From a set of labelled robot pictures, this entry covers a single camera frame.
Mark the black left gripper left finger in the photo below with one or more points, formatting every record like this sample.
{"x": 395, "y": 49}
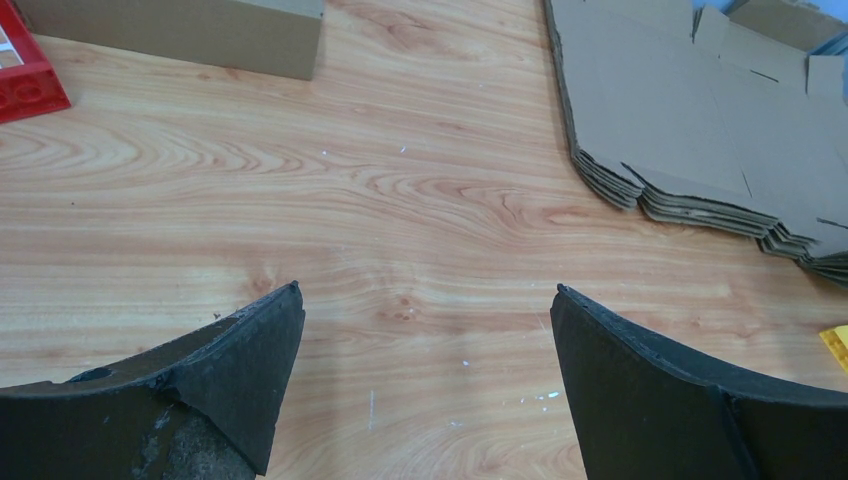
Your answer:
{"x": 202, "y": 406}

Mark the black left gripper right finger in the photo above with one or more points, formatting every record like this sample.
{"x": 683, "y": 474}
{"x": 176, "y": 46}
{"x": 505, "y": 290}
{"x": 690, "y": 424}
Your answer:
{"x": 645, "y": 406}

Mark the closed brown cardboard box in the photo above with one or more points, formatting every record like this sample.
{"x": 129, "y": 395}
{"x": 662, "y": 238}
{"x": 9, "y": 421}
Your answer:
{"x": 279, "y": 38}

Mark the yellow plastic triangle block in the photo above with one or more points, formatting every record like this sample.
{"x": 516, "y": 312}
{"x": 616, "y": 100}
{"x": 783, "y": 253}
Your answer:
{"x": 835, "y": 339}

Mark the stack of flat cardboard sheets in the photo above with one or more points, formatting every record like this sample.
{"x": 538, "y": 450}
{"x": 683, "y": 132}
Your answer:
{"x": 697, "y": 120}

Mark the red plastic window block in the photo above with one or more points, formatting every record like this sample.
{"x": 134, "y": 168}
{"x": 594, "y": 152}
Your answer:
{"x": 29, "y": 83}

